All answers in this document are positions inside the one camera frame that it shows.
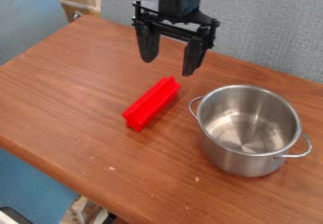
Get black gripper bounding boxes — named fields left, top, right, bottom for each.
left=132, top=0, right=220, bottom=77

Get red rectangular block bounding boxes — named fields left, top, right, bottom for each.
left=123, top=77, right=181, bottom=132

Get stainless steel pot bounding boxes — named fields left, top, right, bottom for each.
left=188, top=85, right=312, bottom=178

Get white table leg frame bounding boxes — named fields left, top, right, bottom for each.
left=59, top=197, right=108, bottom=224

